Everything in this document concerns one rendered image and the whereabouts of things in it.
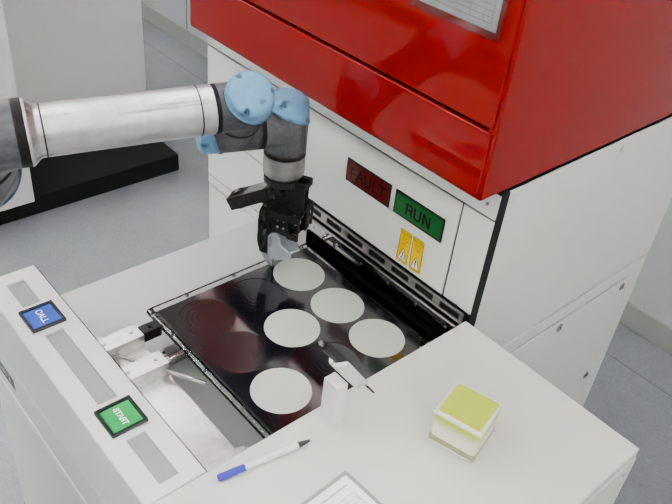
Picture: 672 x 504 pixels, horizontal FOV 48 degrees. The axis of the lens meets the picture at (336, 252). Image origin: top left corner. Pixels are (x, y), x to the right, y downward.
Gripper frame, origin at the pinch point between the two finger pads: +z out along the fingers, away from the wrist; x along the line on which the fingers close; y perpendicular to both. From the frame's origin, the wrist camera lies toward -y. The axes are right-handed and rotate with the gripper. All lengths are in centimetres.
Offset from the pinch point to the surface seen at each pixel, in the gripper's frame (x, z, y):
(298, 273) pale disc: 0.1, 1.4, 6.6
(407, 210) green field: 2.4, -18.3, 25.2
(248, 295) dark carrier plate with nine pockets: -10.2, 1.6, 0.9
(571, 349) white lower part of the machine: 36, 28, 63
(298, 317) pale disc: -11.6, 1.5, 11.7
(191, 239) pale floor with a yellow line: 107, 91, -81
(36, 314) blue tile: -37.5, -4.9, -23.8
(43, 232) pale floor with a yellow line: 83, 92, -133
